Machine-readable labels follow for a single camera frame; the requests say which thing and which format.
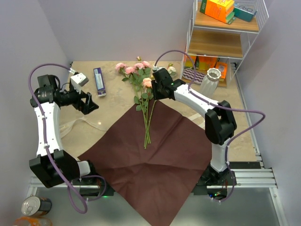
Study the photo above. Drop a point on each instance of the purple toothpaste box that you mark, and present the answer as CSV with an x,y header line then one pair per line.
x,y
101,91

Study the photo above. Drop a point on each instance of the orange plastic bottle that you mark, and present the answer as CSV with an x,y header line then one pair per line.
x,y
28,221

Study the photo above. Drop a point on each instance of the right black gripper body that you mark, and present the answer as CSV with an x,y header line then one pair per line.
x,y
158,93

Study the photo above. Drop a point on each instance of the teal box top shelf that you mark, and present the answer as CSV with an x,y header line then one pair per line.
x,y
244,12

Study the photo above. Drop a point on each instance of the pink rose bouquet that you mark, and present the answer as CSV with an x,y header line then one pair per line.
x,y
139,75

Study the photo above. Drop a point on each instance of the small orange packet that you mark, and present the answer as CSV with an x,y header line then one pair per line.
x,y
222,67

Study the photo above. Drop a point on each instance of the green sponge stack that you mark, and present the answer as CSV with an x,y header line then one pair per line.
x,y
230,18

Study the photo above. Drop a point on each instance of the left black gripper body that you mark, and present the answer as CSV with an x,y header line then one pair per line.
x,y
74,98

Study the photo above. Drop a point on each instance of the orange box bottom shelf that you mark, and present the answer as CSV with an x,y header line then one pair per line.
x,y
202,63

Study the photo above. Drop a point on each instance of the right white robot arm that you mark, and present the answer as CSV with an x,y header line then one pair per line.
x,y
220,123

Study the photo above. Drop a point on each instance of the orange box shelf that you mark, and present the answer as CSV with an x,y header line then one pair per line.
x,y
202,63
217,9

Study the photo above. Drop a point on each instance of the white wire shelf rack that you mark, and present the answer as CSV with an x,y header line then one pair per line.
x,y
230,43

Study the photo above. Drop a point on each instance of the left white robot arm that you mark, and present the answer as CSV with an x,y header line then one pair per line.
x,y
52,161

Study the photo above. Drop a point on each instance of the red wrapping paper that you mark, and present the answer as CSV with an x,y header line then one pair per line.
x,y
155,179

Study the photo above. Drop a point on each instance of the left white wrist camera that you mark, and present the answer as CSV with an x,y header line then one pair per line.
x,y
78,81

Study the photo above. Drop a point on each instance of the silver top tin can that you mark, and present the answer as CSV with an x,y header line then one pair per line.
x,y
35,206

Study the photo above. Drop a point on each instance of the aluminium rail frame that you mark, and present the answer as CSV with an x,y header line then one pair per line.
x,y
254,202

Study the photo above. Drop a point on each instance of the orange box top shelf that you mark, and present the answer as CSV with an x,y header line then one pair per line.
x,y
217,9

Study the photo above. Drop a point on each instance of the white ribbed vase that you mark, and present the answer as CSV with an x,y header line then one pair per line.
x,y
210,82

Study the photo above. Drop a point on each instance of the purple wavy pattern cloth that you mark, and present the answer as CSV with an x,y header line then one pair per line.
x,y
189,75

